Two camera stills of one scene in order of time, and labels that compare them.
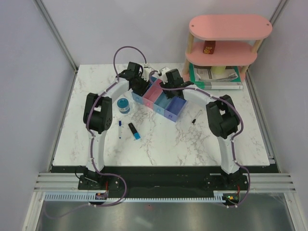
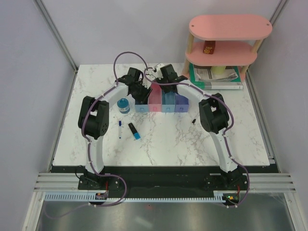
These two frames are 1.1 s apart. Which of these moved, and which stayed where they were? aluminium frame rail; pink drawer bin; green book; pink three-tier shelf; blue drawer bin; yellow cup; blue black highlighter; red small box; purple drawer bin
Moved: pink drawer bin; purple drawer bin; blue drawer bin
Stayed: red small box; pink three-tier shelf; yellow cup; blue black highlighter; aluminium frame rail; green book
